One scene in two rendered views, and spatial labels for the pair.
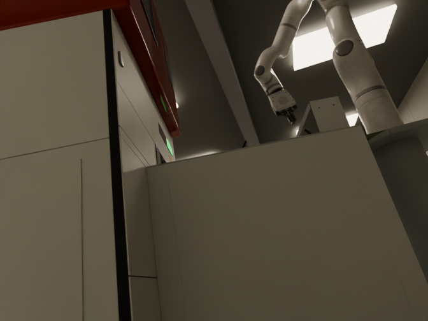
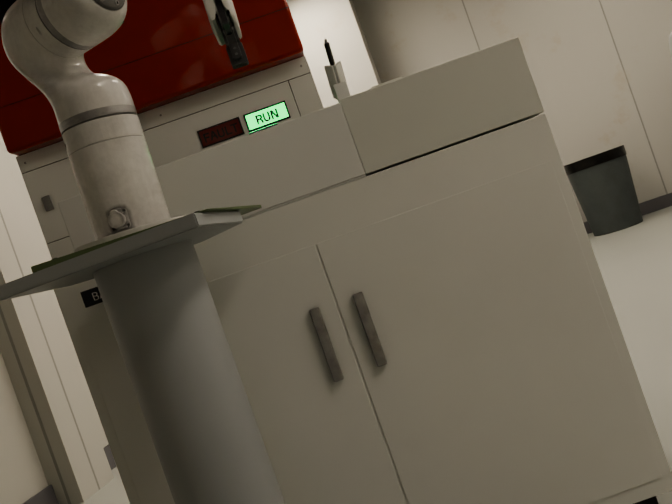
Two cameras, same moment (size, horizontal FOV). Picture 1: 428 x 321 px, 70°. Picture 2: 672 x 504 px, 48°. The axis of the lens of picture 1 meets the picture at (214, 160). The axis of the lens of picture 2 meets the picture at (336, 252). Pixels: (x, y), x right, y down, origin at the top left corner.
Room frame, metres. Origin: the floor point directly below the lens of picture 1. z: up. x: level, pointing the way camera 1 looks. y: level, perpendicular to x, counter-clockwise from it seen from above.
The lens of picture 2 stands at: (1.28, -1.82, 0.71)
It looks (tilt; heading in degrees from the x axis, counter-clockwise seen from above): 0 degrees down; 89
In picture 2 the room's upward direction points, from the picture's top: 20 degrees counter-clockwise
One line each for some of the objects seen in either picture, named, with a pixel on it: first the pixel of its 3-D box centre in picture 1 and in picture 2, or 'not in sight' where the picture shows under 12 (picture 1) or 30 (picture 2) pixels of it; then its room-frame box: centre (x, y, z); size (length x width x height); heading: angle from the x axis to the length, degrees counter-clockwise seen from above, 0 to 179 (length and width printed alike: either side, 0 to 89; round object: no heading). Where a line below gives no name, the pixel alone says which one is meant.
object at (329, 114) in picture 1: (311, 152); (214, 190); (1.13, -0.38, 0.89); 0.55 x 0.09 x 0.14; 0
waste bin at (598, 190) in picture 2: not in sight; (605, 192); (3.90, 5.05, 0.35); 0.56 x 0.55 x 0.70; 79
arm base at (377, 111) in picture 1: (380, 119); (118, 182); (1.01, -0.62, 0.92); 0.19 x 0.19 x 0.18
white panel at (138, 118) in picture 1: (154, 137); (186, 177); (1.00, 0.20, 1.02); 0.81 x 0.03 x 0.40; 0
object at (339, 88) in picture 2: not in sight; (341, 93); (1.44, -0.13, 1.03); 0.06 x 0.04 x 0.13; 90
